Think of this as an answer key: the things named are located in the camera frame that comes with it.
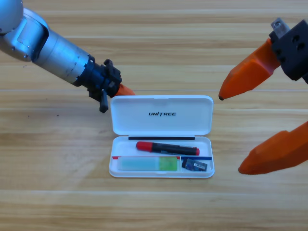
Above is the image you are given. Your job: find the red and black marker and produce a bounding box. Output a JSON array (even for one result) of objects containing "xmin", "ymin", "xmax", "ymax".
[{"xmin": 136, "ymin": 141, "xmax": 200, "ymax": 156}]

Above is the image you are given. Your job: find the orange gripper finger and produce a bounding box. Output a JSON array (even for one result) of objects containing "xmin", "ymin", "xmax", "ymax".
[
  {"xmin": 238, "ymin": 121, "xmax": 308, "ymax": 176},
  {"xmin": 116, "ymin": 83, "xmax": 136, "ymax": 97},
  {"xmin": 218, "ymin": 38, "xmax": 281, "ymax": 101}
]

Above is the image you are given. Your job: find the white Unitree pencil case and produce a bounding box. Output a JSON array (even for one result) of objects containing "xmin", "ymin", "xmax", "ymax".
[{"xmin": 108, "ymin": 95, "xmax": 215, "ymax": 179}]

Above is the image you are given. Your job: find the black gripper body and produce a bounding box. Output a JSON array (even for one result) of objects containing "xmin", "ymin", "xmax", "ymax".
[
  {"xmin": 77, "ymin": 57, "xmax": 123, "ymax": 113},
  {"xmin": 268, "ymin": 18, "xmax": 308, "ymax": 85}
]

